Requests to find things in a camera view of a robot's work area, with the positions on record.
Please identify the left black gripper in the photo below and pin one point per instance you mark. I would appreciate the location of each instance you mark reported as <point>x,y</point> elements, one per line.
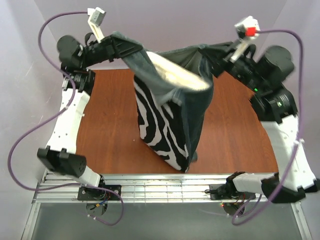
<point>111,47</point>

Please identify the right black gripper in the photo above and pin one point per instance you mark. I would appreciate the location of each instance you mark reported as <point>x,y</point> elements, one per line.
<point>223,61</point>

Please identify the cream bear print pillow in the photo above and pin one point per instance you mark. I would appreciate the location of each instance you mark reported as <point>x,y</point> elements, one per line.
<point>177,75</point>

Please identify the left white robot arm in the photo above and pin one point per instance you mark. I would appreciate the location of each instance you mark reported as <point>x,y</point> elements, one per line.
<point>59,155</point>

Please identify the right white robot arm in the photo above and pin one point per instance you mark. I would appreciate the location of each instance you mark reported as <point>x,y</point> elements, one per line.
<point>276,109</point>

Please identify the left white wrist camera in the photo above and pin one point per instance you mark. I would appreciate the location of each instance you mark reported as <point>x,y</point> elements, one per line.
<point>95,19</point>

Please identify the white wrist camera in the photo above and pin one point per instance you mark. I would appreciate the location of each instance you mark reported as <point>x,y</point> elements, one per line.
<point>95,19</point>
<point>247,31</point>

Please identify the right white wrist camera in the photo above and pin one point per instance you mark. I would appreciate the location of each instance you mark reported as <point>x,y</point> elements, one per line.
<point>247,31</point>

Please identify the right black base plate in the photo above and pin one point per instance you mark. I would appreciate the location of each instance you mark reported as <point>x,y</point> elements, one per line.
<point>226,192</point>

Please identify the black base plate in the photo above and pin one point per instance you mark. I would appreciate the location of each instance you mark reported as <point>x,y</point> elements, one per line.
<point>92,194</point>
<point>226,192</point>

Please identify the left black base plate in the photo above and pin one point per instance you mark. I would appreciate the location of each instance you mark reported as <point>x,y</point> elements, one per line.
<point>92,194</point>

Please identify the aluminium rail frame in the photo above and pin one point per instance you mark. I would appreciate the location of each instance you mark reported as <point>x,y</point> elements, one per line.
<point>160,203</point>

